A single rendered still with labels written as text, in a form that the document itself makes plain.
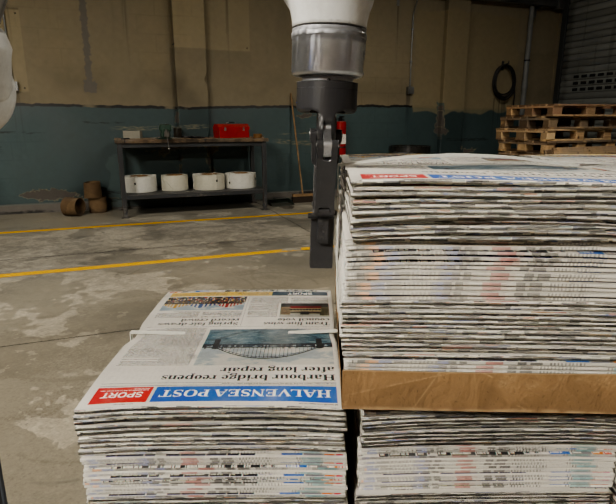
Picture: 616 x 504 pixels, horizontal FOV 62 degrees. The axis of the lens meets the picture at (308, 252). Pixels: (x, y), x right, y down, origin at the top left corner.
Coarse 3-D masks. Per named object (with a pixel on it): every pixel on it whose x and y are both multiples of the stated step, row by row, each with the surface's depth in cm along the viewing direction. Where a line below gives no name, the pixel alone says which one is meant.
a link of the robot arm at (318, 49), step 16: (304, 32) 59; (320, 32) 58; (336, 32) 58; (352, 32) 58; (304, 48) 59; (320, 48) 58; (336, 48) 58; (352, 48) 59; (304, 64) 60; (320, 64) 59; (336, 64) 59; (352, 64) 59; (304, 80) 62; (336, 80) 60; (352, 80) 62
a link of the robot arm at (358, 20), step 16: (288, 0) 60; (304, 0) 58; (320, 0) 57; (336, 0) 57; (352, 0) 57; (368, 0) 59; (304, 16) 58; (320, 16) 57; (336, 16) 57; (352, 16) 58; (368, 16) 61
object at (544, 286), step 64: (384, 192) 45; (448, 192) 45; (512, 192) 45; (576, 192) 45; (384, 256) 47; (448, 256) 47; (512, 256) 47; (576, 256) 46; (384, 320) 49; (448, 320) 49; (512, 320) 48; (576, 320) 48
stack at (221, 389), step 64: (192, 320) 75; (256, 320) 75; (320, 320) 75; (128, 384) 57; (192, 384) 57; (256, 384) 57; (320, 384) 57; (128, 448) 54; (192, 448) 54; (256, 448) 54; (320, 448) 54; (384, 448) 56; (448, 448) 56; (512, 448) 56; (576, 448) 56
